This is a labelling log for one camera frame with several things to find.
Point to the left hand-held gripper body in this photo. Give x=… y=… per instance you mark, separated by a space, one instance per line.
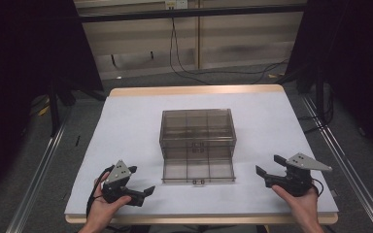
x=118 y=173

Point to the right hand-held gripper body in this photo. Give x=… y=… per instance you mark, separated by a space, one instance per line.
x=296 y=179

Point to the smoky clear plastic storage box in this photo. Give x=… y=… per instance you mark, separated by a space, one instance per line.
x=197 y=136

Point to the person's right hand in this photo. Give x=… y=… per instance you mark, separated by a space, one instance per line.
x=299 y=205

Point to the person's left hand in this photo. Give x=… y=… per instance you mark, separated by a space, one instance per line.
x=102 y=210

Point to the white table mat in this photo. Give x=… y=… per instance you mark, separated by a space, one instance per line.
x=129 y=129

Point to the black metal stand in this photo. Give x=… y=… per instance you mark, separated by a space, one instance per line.
x=320 y=97
x=54 y=110

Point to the wooden table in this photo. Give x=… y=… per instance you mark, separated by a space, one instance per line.
x=194 y=89

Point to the black curtain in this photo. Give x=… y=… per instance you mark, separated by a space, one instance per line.
x=19 y=81
x=353 y=64

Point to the black horizontal bar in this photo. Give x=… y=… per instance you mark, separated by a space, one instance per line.
x=191 y=13

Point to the white power outlet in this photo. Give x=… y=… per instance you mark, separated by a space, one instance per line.
x=176 y=4

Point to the metal floor rail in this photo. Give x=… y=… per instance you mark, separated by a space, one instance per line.
x=346 y=168
x=35 y=181

